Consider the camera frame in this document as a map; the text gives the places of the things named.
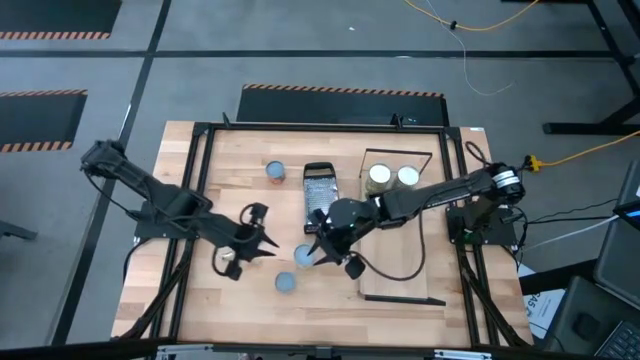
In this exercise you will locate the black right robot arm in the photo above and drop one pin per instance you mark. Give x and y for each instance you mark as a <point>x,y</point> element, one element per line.
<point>440,192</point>

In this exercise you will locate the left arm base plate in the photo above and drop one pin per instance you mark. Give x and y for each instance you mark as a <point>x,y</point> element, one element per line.
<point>150,230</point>

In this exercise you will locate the grey stand foot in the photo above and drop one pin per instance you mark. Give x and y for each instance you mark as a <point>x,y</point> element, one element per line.
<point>15,231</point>

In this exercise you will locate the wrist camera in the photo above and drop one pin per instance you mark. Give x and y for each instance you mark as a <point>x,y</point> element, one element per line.
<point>258,211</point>
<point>355,268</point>

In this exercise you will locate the white paper sheet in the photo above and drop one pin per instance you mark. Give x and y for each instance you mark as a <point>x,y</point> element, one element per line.
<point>542,310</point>

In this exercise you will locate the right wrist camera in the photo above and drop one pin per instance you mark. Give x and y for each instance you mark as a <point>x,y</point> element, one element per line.
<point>355,268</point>

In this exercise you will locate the white cup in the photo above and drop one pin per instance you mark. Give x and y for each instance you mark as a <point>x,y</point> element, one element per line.
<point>379,175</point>
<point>407,175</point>

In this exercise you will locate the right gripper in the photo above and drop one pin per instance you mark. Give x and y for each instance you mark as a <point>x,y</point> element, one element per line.
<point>350,225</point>

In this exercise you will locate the black keyboard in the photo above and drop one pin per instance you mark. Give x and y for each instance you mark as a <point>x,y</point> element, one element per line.
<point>625,345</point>

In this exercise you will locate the black desk leg frame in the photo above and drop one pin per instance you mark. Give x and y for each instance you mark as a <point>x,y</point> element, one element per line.
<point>575,128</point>

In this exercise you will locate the silver and black hand tool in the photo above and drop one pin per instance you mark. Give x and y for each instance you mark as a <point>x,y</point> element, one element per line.
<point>226,254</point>

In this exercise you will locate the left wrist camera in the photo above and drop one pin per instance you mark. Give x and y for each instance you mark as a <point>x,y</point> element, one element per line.
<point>258,211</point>

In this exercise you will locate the grey case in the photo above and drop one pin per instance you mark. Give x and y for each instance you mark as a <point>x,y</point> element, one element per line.
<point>620,260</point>

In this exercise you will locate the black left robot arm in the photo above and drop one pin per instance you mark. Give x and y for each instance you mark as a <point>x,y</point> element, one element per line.
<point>170,200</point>

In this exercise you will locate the black floor mat striped edge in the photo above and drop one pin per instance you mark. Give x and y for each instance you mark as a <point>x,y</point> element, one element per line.
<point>50,15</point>
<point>35,120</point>
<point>340,107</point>

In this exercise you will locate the wooden shelf with black frame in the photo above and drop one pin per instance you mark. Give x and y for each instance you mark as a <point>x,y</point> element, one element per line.
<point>395,260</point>

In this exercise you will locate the blue screen device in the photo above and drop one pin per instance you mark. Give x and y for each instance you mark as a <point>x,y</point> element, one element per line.
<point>631,212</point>

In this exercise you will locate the black foreground crossbar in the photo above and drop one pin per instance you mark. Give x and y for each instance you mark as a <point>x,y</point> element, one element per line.
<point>75,350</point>

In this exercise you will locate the black table frame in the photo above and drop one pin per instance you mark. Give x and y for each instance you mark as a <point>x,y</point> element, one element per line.
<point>300,128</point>

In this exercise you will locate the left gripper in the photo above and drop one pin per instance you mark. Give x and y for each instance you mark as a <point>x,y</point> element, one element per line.
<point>248,242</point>

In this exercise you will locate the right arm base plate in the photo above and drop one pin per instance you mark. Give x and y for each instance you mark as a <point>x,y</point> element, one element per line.
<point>500,235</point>

